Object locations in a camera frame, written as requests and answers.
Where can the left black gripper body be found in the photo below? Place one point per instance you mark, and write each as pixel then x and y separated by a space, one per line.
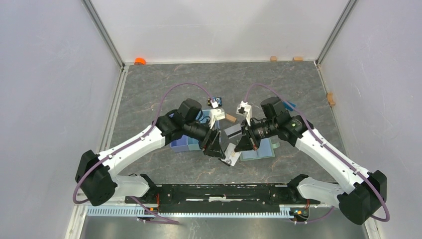
pixel 198 131

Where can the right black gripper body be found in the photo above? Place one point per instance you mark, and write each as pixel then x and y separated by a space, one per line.
pixel 261 130

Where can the thin card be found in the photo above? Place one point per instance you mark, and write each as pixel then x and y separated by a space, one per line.
pixel 230 155

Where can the green card holder wallet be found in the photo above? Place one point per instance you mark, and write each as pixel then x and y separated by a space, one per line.
pixel 265 150

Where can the blue three-compartment organizer tray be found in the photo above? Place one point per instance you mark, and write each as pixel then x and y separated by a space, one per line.
pixel 186 143

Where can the silver magnetic stripe card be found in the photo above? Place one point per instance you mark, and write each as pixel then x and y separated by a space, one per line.
pixel 233 131

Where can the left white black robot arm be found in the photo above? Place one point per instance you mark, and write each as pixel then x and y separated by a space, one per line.
pixel 98 175

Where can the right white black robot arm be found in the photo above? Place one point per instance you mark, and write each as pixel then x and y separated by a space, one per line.
pixel 359 193

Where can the blue toy brick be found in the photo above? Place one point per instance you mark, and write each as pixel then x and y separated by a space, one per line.
pixel 290 106

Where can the small wooden block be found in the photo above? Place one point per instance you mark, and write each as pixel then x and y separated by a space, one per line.
pixel 230 118

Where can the black blue owl toy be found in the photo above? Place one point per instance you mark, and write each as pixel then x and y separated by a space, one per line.
pixel 215 99

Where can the curved wooden piece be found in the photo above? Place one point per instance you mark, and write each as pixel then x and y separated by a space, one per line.
pixel 330 99

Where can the orange round cap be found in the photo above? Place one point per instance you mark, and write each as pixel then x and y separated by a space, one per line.
pixel 139 61

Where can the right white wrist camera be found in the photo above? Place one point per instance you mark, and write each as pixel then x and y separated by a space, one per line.
pixel 244 109

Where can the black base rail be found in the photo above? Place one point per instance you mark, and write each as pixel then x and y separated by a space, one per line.
pixel 223 198

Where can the aluminium frame rail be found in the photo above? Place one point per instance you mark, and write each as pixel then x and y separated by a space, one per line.
pixel 138 211

